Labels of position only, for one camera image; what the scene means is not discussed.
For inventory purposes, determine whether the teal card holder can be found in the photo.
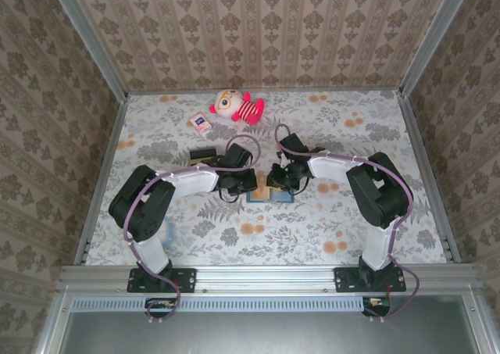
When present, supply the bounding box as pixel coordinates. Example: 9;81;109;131
245;180;295;205

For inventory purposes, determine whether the grey metal panel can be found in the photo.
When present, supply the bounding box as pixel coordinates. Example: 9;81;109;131
34;293;500;354

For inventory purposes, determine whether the aluminium back rail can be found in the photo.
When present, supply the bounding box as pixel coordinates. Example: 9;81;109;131
125;88;404;96

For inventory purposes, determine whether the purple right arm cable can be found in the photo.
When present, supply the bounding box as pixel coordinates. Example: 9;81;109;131
274;123;422;324

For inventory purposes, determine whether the orange credit card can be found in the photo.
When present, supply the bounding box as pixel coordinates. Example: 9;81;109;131
252;176;270;201

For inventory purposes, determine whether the floral table cover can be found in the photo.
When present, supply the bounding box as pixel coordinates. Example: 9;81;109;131
84;90;450;267

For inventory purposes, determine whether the pink white plush toy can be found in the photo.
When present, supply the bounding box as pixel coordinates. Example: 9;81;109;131
209;88;266;127

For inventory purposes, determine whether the grey slotted cable duct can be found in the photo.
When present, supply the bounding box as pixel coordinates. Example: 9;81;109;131
71;295;391;313

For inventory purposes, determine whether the aluminium side rail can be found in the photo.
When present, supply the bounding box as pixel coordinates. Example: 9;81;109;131
400;91;462;265
73;94;129;267

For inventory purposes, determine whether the small pink white packet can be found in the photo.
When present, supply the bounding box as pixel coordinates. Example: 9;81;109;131
188;111;213;138

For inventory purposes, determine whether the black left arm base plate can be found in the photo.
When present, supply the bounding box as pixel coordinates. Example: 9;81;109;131
127;266;197;294

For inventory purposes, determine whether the blue rimmed clear container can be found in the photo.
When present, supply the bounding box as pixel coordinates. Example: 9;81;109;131
162;217;175;249

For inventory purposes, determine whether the aluminium front rail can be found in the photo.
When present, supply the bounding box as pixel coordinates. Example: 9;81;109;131
58;263;480;296

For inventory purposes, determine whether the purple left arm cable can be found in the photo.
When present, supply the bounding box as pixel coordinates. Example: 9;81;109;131
123;134;262;324

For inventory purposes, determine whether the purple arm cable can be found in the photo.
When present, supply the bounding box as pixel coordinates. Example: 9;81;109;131
274;123;422;324
123;134;262;324

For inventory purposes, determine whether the aluminium frame post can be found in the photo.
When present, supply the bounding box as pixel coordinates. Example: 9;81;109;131
400;0;477;97
45;0;129;101

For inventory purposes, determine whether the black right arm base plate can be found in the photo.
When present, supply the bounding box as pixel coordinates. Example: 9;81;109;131
334;266;407;294

